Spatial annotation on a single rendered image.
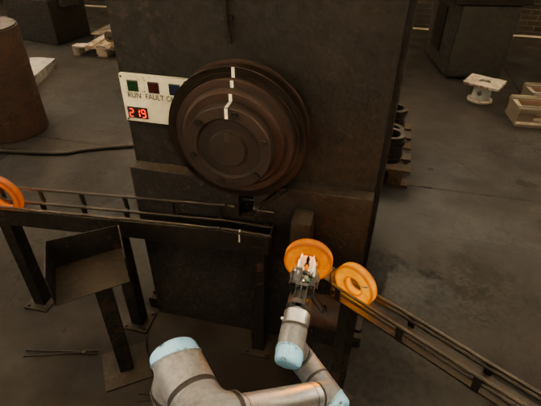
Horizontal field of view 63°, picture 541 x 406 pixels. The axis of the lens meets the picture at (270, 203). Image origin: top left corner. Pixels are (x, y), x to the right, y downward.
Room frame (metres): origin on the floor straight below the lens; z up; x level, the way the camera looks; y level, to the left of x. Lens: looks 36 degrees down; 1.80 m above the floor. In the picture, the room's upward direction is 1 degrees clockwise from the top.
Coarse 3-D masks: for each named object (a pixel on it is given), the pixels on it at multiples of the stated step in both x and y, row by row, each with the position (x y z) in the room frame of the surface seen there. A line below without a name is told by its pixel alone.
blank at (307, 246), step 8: (296, 240) 1.05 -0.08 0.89; (304, 240) 1.03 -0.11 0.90; (312, 240) 1.03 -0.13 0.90; (288, 248) 1.03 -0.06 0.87; (296, 248) 1.02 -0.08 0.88; (304, 248) 1.01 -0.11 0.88; (312, 248) 1.01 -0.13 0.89; (320, 248) 1.01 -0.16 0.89; (288, 256) 1.02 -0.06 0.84; (296, 256) 1.02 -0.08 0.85; (312, 256) 1.01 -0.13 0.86; (320, 256) 1.00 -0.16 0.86; (328, 256) 1.00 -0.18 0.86; (288, 264) 1.02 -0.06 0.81; (320, 264) 1.00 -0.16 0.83; (328, 264) 1.00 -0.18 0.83; (320, 272) 1.00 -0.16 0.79; (328, 272) 1.00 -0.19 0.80
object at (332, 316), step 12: (288, 300) 1.13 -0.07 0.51; (312, 300) 1.11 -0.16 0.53; (324, 300) 1.12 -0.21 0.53; (312, 312) 1.08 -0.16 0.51; (336, 312) 1.07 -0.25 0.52; (312, 324) 1.07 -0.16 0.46; (324, 324) 1.05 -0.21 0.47; (336, 324) 1.04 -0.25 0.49; (312, 336) 1.08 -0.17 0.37; (312, 348) 1.16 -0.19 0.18
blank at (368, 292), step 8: (344, 264) 1.07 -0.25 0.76; (352, 264) 1.06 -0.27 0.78; (336, 272) 1.08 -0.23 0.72; (344, 272) 1.06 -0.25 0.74; (352, 272) 1.03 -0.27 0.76; (360, 272) 1.02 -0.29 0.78; (368, 272) 1.02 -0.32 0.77; (336, 280) 1.08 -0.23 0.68; (344, 280) 1.05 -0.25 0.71; (360, 280) 1.01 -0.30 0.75; (368, 280) 1.00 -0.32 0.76; (344, 288) 1.05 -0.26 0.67; (352, 288) 1.04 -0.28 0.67; (368, 288) 0.98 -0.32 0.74; (376, 288) 0.99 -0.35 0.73; (360, 296) 1.00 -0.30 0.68; (368, 296) 0.98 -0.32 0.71
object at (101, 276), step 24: (48, 240) 1.22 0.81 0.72; (72, 240) 1.25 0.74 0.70; (96, 240) 1.28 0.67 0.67; (120, 240) 1.31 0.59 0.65; (48, 264) 1.13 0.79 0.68; (72, 264) 1.23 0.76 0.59; (96, 264) 1.22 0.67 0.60; (120, 264) 1.21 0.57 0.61; (48, 288) 1.03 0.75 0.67; (72, 288) 1.10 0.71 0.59; (96, 288) 1.10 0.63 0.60; (120, 336) 1.16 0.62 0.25; (120, 360) 1.15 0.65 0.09; (144, 360) 1.20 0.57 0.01; (120, 384) 1.08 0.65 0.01
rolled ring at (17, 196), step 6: (0, 180) 1.55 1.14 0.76; (6, 180) 1.56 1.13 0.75; (0, 186) 1.55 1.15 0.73; (6, 186) 1.54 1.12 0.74; (12, 186) 1.55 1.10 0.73; (12, 192) 1.53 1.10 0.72; (18, 192) 1.55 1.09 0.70; (0, 198) 1.59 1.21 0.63; (12, 198) 1.53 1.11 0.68; (18, 198) 1.53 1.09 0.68; (0, 204) 1.57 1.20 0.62; (6, 204) 1.58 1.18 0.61; (18, 204) 1.53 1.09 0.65
